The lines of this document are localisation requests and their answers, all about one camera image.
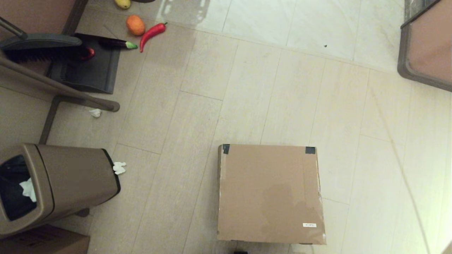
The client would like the brown cardboard shoe box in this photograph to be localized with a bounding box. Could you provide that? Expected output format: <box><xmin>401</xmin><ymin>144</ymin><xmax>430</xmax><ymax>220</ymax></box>
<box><xmin>216</xmin><ymin>144</ymin><xmax>327</xmax><ymax>246</ymax></box>

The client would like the red chili pepper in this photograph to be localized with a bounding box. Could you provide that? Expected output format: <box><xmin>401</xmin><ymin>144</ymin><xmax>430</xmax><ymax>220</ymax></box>
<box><xmin>139</xmin><ymin>22</ymin><xmax>168</xmax><ymax>53</ymax></box>

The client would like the orange toy fruit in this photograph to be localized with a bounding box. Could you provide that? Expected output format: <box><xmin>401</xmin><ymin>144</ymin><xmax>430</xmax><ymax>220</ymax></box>
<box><xmin>126</xmin><ymin>15</ymin><xmax>146</xmax><ymax>36</ymax></box>

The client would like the toy eggplant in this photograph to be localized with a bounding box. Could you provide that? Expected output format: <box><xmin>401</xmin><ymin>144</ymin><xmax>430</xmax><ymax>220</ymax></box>
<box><xmin>99</xmin><ymin>38</ymin><xmax>138</xmax><ymax>50</ymax></box>

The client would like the dark grey dustpan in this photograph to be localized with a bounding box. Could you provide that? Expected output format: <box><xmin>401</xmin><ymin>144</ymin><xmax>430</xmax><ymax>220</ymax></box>
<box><xmin>47</xmin><ymin>33</ymin><xmax>121</xmax><ymax>94</ymax></box>

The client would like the brown trash bin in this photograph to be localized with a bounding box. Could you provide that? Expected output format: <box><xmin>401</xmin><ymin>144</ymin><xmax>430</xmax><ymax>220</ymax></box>
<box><xmin>0</xmin><ymin>143</ymin><xmax>121</xmax><ymax>236</ymax></box>

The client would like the black broom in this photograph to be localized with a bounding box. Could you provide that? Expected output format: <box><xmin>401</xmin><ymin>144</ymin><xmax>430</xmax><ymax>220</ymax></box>
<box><xmin>0</xmin><ymin>17</ymin><xmax>89</xmax><ymax>64</ymax></box>

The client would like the closed brown cardboard carton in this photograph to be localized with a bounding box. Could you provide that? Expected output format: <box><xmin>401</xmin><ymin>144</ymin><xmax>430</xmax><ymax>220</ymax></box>
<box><xmin>0</xmin><ymin>225</ymin><xmax>90</xmax><ymax>254</ymax></box>

